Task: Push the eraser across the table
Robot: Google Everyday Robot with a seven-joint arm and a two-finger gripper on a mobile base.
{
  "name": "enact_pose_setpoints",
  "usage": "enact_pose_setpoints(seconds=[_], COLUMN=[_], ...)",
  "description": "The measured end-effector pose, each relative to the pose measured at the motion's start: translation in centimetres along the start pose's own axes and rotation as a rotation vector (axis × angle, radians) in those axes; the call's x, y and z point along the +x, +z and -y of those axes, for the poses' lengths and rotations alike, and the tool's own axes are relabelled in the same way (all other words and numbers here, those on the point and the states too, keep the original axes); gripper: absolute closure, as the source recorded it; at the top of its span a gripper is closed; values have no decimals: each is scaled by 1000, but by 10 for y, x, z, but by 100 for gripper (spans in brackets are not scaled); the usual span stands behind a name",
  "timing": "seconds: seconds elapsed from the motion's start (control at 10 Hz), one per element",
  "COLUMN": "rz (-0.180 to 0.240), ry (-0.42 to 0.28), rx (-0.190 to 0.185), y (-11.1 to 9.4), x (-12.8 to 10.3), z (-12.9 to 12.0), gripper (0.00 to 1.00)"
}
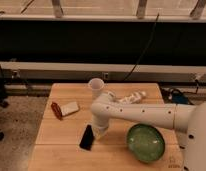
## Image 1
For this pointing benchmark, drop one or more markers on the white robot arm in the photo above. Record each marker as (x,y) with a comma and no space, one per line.
(187,119)

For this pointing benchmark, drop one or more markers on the blue object with cables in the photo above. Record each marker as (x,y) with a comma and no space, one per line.
(174,95)

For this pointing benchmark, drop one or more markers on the green glass bowl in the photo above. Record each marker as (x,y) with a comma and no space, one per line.
(145,142)

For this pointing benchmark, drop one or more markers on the brown chocolate bar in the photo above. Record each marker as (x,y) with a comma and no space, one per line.
(56,110)

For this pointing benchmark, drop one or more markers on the crumpled white plastic bottle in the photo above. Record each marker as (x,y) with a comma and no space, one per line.
(133,98)

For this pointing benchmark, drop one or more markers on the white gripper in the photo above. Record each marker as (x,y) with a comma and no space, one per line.
(96,131)

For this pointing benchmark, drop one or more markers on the white plastic cup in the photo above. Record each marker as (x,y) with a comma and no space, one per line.
(96,86)

